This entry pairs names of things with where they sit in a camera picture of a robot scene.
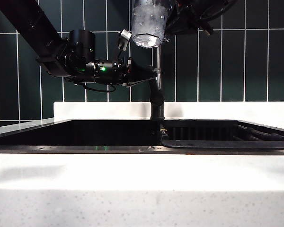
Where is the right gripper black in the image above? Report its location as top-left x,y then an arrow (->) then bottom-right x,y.
165,0 -> 228,36

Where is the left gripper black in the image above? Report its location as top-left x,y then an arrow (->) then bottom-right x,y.
118,56 -> 162,87

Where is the black faucet lever handle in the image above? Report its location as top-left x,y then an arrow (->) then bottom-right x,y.
147,77 -> 165,106

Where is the clear faceted plastic mug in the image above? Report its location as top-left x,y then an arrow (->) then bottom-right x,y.
131,0 -> 170,49

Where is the black tall kitchen faucet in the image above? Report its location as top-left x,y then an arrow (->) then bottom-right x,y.
150,46 -> 166,121

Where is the black undermount sink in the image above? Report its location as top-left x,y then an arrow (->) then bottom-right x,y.
0,119 -> 284,156

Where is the black slatted drain basket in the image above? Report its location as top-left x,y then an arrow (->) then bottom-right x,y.
167,126 -> 233,141

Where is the black roll-up rod rack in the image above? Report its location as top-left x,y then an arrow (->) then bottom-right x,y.
159,124 -> 284,150

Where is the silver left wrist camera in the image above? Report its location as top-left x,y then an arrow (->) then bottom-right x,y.
117,28 -> 133,52

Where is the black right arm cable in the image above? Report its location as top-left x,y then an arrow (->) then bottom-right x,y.
200,0 -> 239,21

